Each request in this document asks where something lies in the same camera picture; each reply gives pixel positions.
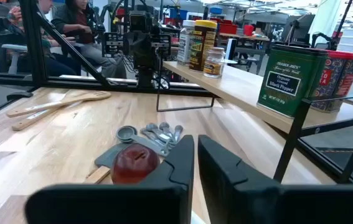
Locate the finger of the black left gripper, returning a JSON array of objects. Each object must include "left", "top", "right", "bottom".
[
  {"left": 141, "top": 33, "right": 161, "bottom": 63},
  {"left": 123, "top": 33, "right": 143, "bottom": 63}
]

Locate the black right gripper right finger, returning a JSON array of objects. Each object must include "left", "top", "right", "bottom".
[{"left": 197, "top": 134, "right": 353, "bottom": 224}]

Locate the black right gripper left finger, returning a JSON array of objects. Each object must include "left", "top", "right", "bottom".
[{"left": 24, "top": 134, "right": 195, "bottom": 224}]

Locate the white-lid bagel sesame jar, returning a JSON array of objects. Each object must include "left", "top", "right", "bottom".
[{"left": 176, "top": 19, "right": 196, "bottom": 67}]

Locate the yellow-lid spice jar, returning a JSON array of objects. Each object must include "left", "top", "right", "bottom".
[{"left": 189, "top": 19, "right": 218, "bottom": 72}]

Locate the small glass saffron jar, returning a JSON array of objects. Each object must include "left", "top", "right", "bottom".
[{"left": 203, "top": 47, "right": 227, "bottom": 78}]

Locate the red smoked paprika tin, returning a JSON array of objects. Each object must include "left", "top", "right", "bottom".
[{"left": 310, "top": 49, "right": 353, "bottom": 113}]

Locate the wooden shelf with black legs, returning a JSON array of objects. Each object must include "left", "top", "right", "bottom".
[{"left": 156, "top": 60, "right": 353, "bottom": 184}]

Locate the person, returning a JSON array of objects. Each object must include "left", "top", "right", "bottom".
[
  {"left": 6, "top": 0, "right": 82, "bottom": 77},
  {"left": 50, "top": 0, "right": 128, "bottom": 79}
]

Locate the red apple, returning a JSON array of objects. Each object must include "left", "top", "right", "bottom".
[{"left": 111, "top": 143, "right": 161, "bottom": 185}]

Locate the slotted wooden spatula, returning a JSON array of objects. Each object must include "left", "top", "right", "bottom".
[{"left": 6, "top": 90, "right": 112, "bottom": 118}]

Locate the red plastic bin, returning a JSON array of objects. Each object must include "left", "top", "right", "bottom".
[{"left": 219, "top": 23, "right": 238, "bottom": 35}]

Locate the grey measuring spoon set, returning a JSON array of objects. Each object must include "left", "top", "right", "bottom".
[{"left": 139, "top": 121, "right": 184, "bottom": 150}]

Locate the wooden spoon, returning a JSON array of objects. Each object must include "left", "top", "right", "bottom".
[{"left": 11, "top": 101, "right": 83, "bottom": 132}]

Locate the dark computer monitor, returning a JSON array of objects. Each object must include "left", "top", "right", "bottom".
[{"left": 280, "top": 12, "right": 316, "bottom": 44}]

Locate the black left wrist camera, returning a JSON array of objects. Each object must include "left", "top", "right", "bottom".
[{"left": 128, "top": 11, "right": 154, "bottom": 32}]

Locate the grey spatula with wooden handle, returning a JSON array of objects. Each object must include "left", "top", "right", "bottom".
[{"left": 84, "top": 142, "right": 132, "bottom": 185}]

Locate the black aluminium rig frame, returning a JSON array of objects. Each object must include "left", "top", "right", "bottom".
[{"left": 0, "top": 0, "right": 353, "bottom": 186}]

